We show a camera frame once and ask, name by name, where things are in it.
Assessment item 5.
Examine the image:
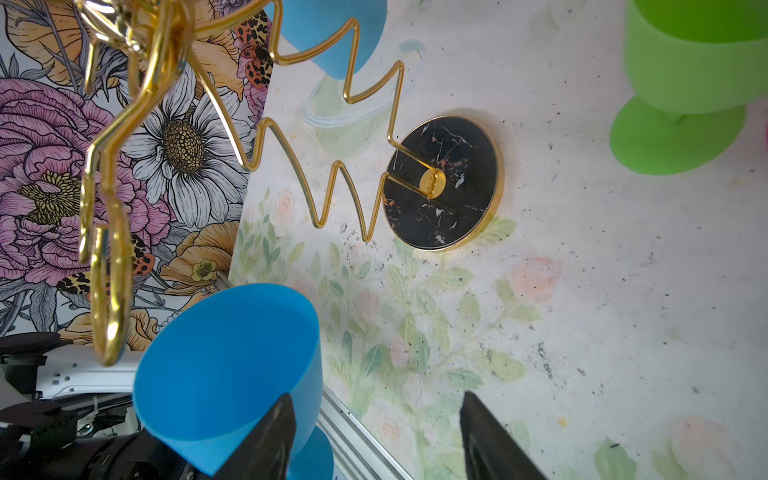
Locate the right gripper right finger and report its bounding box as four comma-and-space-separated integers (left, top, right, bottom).
459, 391, 546, 480

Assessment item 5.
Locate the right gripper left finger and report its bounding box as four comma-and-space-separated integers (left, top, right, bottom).
212, 393, 296, 480

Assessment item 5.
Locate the blue wine glass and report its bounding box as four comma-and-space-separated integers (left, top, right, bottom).
264, 0, 388, 80
133, 284, 334, 479

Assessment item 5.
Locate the green wine glass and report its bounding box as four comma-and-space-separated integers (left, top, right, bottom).
610, 1, 767, 176

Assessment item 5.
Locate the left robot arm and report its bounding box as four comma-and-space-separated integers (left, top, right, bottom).
1, 333, 200, 479

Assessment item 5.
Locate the aluminium front rail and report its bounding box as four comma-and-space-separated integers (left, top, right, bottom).
215, 269, 415, 480

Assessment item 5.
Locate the gold wire glass rack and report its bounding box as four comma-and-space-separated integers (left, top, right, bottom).
71, 0, 505, 368

